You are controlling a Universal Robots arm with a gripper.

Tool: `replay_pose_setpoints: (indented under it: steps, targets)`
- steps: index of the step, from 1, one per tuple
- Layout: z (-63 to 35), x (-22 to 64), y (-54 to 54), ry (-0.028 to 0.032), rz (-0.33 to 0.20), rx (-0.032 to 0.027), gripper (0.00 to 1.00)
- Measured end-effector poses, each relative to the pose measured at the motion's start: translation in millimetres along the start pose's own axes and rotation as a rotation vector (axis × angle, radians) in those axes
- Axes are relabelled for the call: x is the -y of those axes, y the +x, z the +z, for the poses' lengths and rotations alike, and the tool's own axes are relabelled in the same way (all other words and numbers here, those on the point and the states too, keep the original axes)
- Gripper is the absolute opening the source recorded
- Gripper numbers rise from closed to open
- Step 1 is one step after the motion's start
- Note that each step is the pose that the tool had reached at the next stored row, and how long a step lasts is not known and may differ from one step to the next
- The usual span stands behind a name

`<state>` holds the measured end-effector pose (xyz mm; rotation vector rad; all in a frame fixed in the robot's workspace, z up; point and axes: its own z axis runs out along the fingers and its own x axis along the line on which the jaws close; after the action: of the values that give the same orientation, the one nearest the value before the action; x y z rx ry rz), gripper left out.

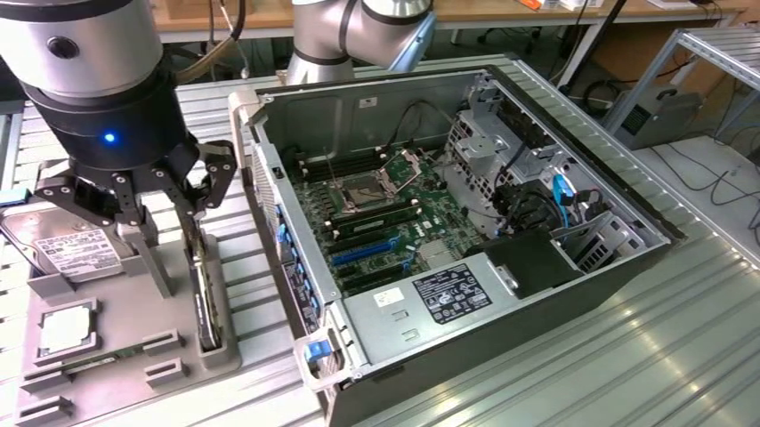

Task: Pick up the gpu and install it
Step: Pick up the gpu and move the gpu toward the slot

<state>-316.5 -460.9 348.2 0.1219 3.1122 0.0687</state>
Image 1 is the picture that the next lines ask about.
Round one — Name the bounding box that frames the grey parts rack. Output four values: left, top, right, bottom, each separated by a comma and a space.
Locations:
12, 213, 244, 427

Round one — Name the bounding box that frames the black plastic shroud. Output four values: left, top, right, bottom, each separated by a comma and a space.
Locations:
483, 230, 586, 300

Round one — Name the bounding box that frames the CPU socket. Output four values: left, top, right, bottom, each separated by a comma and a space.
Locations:
336, 175, 393, 213

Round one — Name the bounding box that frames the green motherboard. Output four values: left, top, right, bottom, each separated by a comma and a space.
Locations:
290, 144, 494, 297

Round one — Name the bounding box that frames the green RAM stick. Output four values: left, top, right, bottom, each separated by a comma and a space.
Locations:
56, 349, 147, 373
336, 216, 413, 236

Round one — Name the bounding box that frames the silver hard disk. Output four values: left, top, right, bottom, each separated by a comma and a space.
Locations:
0, 202, 141, 284

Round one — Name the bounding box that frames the aluminium slat frame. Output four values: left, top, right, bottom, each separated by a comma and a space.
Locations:
614, 26, 760, 148

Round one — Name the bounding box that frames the long black wire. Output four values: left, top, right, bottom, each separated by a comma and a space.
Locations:
379, 101, 458, 152

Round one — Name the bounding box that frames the silver chipset heatsink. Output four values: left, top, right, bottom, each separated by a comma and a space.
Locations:
418, 242, 458, 270

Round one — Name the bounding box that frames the metal socket cover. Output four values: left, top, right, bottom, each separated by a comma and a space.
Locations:
379, 149, 426, 195

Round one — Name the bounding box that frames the blue expansion slot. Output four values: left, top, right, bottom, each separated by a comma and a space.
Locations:
330, 239, 401, 268

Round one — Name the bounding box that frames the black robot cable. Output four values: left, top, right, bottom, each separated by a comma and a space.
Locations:
175, 0, 251, 85

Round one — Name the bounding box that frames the coiled black cable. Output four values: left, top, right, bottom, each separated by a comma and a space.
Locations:
584, 79, 618, 112

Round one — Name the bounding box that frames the grey box with handle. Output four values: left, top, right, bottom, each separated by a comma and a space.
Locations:
604, 86, 708, 151

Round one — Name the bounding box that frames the black wire bundle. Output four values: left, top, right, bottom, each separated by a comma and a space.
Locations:
490, 182, 565, 239

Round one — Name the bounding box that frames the silver CPU chip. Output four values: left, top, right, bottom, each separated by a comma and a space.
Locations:
39, 309, 95, 352

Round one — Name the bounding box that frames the black office chair base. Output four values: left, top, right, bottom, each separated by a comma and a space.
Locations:
450, 25, 542, 45

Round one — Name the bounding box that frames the black floor cable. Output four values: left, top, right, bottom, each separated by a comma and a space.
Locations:
646, 146, 760, 208

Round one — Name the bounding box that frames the metal drive cage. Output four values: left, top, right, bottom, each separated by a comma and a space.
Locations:
445, 70, 672, 275

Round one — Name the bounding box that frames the grey power supply unit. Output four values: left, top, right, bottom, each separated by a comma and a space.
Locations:
340, 260, 518, 370

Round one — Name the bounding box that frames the black stand pole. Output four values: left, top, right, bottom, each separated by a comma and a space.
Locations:
561, 0, 624, 90

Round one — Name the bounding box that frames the blue SATA wire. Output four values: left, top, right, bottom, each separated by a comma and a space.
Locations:
550, 172, 576, 232

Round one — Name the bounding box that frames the socket locking lever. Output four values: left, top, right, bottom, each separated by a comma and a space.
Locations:
324, 145, 346, 208

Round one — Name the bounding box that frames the black expansion slot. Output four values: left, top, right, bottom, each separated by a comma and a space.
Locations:
336, 260, 409, 281
326, 230, 397, 255
342, 269, 413, 290

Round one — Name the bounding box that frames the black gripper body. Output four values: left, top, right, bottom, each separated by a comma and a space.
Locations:
21, 69, 202, 197

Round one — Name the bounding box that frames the wooden desk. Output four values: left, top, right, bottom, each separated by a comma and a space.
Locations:
151, 0, 744, 44

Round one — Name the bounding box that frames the black wire with connector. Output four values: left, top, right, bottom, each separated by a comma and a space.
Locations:
569, 189, 610, 223

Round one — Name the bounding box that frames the open black PC case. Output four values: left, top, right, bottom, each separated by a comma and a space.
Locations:
227, 52, 685, 427

